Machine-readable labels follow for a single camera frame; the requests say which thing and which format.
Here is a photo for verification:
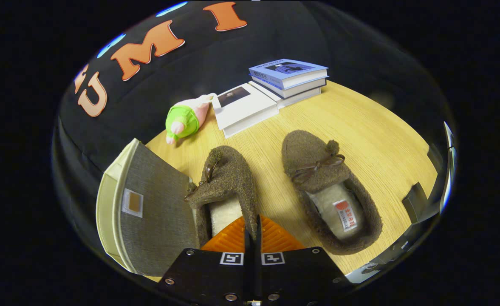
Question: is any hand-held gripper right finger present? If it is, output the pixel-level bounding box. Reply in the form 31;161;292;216
255;215;348;303

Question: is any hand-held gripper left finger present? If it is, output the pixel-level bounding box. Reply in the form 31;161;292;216
158;215;255;303

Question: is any grey fabric storage box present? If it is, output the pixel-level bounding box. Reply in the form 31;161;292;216
96;138;200;277

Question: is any brown fuzzy shoe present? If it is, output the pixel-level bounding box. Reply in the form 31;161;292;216
184;145;259;250
281;130;383;256

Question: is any pink plush toy green shirt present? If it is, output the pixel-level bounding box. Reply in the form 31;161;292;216
165;93;217;145

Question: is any white book with portrait photo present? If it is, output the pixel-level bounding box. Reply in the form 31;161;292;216
211;82;280;139

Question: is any blue-edged thick book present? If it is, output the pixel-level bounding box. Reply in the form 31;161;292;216
252;76;328;99

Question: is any blue cover book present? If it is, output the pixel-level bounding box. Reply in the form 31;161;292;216
249;59;329;90

